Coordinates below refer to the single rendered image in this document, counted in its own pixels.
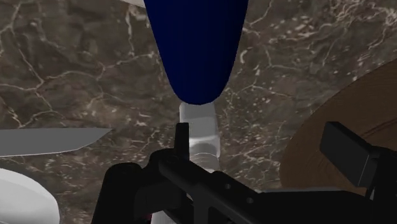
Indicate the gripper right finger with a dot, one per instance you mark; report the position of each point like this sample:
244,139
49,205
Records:
347,152

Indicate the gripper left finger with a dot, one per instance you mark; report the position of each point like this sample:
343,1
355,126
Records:
186,183

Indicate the round brown wooden board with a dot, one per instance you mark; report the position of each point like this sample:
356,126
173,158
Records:
350,108

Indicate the white bowl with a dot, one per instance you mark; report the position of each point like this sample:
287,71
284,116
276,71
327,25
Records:
21,201

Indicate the white plate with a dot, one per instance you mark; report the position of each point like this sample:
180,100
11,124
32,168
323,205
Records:
135,2

